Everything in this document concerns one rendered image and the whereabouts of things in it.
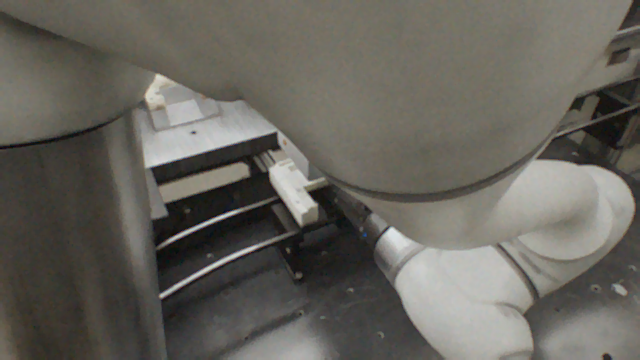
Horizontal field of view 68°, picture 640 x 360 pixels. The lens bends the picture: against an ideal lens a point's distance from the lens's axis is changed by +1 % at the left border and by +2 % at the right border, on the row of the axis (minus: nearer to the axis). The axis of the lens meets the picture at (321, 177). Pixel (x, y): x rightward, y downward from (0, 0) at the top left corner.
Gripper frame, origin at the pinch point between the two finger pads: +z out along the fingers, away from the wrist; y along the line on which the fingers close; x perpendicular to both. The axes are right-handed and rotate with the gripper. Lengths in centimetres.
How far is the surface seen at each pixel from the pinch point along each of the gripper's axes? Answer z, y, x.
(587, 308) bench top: -32, -27, -39
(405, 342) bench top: -22.2, -27.7, -4.2
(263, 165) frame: 96, -80, -21
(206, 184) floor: 116, -99, 1
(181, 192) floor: 116, -99, 13
